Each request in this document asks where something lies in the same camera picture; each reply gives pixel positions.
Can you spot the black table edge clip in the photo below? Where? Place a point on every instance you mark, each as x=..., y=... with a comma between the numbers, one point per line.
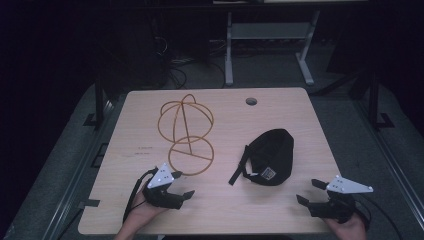
x=89, y=203

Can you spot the black cap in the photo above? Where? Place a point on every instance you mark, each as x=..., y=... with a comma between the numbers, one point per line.
x=273, y=153

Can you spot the person's right hand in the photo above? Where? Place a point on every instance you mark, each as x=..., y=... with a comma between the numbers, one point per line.
x=350, y=230

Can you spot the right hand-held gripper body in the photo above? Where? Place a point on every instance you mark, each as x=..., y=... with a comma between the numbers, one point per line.
x=336, y=208

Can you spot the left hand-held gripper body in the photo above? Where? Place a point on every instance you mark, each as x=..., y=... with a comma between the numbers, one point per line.
x=160, y=176

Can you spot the grey metal stand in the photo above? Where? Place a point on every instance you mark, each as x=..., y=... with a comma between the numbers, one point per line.
x=270, y=30

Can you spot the black frame post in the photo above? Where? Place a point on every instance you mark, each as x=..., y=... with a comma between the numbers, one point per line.
x=374, y=100
x=99, y=100

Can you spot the metal floor rail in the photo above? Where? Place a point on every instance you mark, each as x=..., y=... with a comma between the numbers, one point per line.
x=396, y=173
x=71, y=186

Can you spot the person's left hand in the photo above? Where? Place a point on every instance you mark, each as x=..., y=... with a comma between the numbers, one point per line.
x=141, y=213

